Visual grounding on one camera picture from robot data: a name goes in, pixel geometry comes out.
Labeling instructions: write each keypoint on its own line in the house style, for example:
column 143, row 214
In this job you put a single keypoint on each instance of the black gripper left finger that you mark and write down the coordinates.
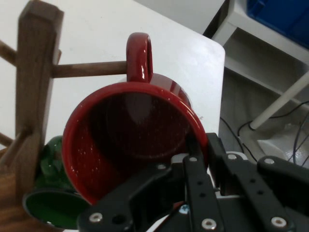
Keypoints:
column 200, row 188

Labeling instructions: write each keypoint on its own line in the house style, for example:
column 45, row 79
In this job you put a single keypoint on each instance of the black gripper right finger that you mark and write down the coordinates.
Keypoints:
column 248, row 181

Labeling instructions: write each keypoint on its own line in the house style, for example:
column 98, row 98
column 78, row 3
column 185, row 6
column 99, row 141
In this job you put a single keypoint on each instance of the green enamel mug white print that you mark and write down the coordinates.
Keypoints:
column 55, row 210

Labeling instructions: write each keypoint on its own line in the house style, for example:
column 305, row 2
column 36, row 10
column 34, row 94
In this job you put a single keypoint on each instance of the red enamel mug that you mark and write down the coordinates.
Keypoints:
column 137, row 62

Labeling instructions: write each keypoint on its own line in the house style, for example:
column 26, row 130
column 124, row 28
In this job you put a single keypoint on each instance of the white shelf frame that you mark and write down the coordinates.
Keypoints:
column 241, row 26

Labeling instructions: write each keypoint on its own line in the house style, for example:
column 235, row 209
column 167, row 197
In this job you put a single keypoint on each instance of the blue plastic bin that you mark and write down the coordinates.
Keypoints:
column 282, row 17

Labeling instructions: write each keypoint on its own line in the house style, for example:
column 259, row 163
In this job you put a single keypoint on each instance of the dark wooden mug tree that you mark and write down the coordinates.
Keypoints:
column 33, row 72

